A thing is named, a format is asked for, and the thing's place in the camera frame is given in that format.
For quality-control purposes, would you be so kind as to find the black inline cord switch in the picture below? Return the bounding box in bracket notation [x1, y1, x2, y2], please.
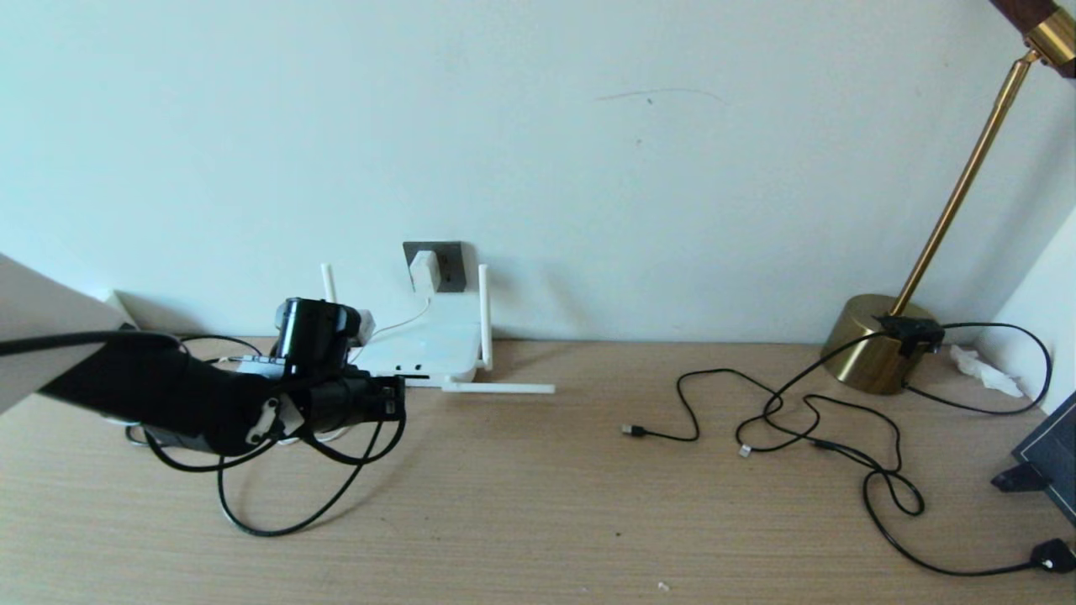
[872, 315, 942, 358]

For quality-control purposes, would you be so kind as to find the black left camera cable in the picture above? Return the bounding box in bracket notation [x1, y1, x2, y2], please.
[0, 330, 408, 473]

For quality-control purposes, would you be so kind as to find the brass desk lamp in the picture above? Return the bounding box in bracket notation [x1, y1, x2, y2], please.
[820, 0, 1076, 396]

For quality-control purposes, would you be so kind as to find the white wifi router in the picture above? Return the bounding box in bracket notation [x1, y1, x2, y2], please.
[322, 265, 556, 394]

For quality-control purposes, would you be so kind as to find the thin black usb cable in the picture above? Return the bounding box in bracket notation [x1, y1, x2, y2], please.
[623, 368, 926, 515]

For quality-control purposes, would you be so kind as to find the grey wall socket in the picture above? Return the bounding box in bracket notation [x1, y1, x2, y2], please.
[403, 242, 466, 293]

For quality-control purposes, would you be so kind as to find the black ethernet cable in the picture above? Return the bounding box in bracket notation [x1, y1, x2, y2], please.
[126, 334, 430, 537]

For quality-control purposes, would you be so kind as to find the white power adapter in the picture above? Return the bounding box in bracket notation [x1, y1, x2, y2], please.
[409, 250, 441, 295]

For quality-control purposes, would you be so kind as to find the white adapter cable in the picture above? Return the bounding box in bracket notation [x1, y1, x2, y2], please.
[277, 294, 434, 446]

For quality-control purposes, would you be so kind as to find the crumpled white tissue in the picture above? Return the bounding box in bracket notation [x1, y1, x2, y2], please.
[947, 345, 1022, 398]

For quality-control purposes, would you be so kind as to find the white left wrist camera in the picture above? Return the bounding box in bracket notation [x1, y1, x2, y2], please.
[336, 307, 376, 347]

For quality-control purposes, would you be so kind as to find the black lamp power cord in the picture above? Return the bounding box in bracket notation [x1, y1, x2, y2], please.
[761, 323, 1076, 576]

